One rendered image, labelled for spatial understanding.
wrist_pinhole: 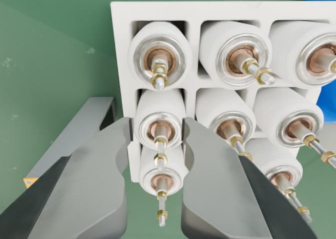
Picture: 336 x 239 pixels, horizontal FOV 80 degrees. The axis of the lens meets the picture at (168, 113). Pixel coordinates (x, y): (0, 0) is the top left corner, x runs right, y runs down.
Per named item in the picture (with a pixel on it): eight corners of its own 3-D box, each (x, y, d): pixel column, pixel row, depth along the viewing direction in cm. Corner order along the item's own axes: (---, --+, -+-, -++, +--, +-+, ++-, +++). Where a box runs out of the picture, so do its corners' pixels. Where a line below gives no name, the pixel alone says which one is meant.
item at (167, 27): (142, 13, 42) (131, 17, 26) (187, 24, 43) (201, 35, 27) (135, 58, 46) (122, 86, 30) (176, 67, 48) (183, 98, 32)
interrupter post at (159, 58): (153, 51, 28) (152, 56, 26) (169, 55, 29) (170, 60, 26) (150, 67, 30) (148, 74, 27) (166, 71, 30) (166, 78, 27)
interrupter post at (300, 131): (297, 120, 34) (309, 130, 31) (307, 125, 35) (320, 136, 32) (286, 130, 35) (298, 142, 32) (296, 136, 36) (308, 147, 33)
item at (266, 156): (226, 143, 58) (250, 195, 42) (233, 114, 54) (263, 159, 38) (259, 144, 59) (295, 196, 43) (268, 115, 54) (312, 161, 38)
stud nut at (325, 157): (330, 161, 29) (334, 165, 28) (318, 161, 29) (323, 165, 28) (336, 150, 28) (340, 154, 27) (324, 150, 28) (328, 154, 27)
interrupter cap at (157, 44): (138, 27, 27) (137, 28, 26) (192, 40, 28) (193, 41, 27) (130, 80, 30) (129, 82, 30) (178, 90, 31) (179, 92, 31)
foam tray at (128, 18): (258, 138, 66) (288, 179, 50) (138, 140, 65) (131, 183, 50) (291, 2, 48) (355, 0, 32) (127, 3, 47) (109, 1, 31)
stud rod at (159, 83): (160, 71, 27) (160, 92, 20) (154, 67, 27) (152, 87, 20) (165, 65, 27) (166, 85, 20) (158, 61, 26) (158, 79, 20)
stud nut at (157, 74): (160, 90, 23) (160, 93, 22) (148, 81, 22) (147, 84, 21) (171, 77, 22) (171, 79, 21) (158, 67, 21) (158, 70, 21)
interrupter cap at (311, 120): (297, 101, 33) (299, 103, 32) (329, 120, 34) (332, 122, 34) (265, 135, 36) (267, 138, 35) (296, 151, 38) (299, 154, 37)
